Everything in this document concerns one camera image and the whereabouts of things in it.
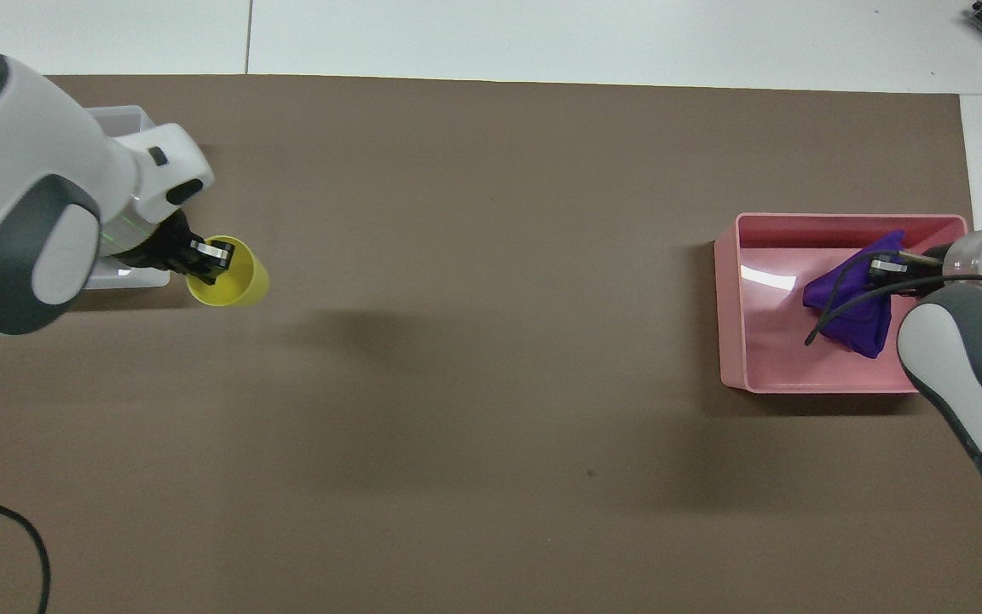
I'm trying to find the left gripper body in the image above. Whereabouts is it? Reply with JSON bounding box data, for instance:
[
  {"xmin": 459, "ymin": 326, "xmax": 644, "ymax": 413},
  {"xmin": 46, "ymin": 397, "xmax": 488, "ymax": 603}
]
[{"xmin": 140, "ymin": 210, "xmax": 199, "ymax": 275}]

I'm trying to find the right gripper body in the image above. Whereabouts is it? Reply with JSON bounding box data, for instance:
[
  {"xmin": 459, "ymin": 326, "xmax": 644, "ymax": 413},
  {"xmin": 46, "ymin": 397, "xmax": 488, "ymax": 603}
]
[{"xmin": 910, "ymin": 247, "xmax": 956, "ymax": 298}]

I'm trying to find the yellow plastic cup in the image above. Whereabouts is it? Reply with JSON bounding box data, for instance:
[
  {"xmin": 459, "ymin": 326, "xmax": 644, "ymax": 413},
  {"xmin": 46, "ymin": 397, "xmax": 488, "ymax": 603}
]
[{"xmin": 186, "ymin": 235, "xmax": 271, "ymax": 308}]

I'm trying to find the purple cloth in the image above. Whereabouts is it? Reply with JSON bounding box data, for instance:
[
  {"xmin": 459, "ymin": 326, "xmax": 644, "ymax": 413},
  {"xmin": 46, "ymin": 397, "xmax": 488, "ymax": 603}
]
[{"xmin": 802, "ymin": 229, "xmax": 908, "ymax": 360}]

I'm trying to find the pink plastic box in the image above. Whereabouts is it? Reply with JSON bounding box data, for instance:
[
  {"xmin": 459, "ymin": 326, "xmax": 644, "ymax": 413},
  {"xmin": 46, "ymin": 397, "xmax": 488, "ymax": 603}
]
[{"xmin": 713, "ymin": 212, "xmax": 969, "ymax": 395}]

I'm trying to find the clear plastic bin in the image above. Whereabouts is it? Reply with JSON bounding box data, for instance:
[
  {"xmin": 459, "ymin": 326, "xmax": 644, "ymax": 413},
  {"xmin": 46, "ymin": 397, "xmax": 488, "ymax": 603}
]
[{"xmin": 82, "ymin": 106, "xmax": 173, "ymax": 291}]

